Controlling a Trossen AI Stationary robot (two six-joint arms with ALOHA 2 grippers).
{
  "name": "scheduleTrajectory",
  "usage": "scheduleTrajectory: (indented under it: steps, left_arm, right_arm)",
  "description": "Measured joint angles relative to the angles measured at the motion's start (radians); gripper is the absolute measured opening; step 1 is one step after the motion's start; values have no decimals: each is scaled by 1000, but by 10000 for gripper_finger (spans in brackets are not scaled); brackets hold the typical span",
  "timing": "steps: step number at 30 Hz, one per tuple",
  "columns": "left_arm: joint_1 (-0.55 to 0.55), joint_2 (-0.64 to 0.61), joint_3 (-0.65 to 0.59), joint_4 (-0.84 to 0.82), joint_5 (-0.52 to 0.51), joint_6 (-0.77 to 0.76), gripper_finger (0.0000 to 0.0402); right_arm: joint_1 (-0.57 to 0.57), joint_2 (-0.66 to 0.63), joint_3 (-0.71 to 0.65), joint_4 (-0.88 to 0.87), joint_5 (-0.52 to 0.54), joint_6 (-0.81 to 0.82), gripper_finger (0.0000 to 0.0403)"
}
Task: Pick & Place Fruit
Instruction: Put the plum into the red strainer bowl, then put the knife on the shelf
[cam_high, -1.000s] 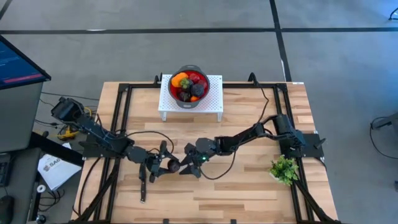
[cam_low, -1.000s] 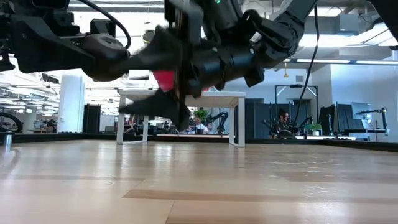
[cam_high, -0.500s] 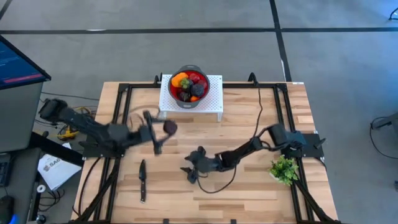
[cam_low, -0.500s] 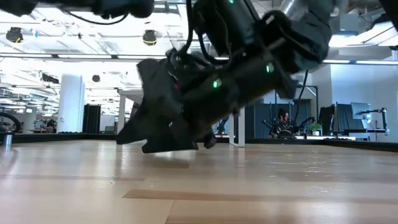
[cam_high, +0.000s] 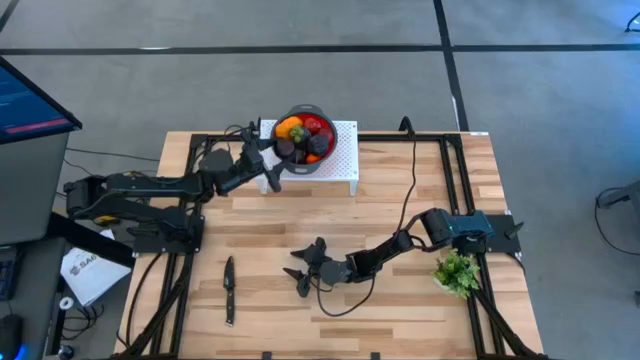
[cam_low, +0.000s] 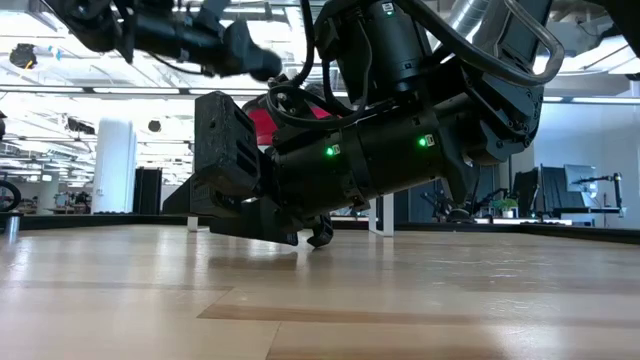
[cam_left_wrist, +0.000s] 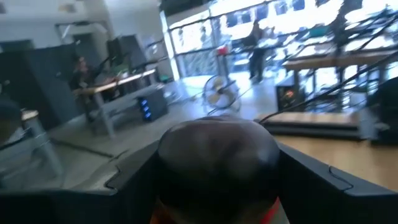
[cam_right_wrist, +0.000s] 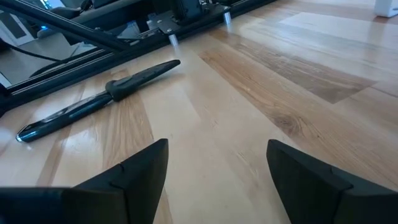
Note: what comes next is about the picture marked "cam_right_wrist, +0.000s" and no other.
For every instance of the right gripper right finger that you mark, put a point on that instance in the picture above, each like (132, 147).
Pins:
(326, 199)

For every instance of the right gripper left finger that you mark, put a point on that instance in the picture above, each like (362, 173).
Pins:
(109, 199)

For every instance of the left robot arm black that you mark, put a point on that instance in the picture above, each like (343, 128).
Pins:
(188, 9)

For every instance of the black kitchen knife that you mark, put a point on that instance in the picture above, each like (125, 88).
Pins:
(93, 99)

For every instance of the white perforated riser shelf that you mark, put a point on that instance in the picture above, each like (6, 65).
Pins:
(387, 7)

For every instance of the black aluminium table frame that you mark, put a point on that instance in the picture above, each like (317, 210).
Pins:
(77, 65)

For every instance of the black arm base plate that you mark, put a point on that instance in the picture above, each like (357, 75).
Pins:
(168, 21)

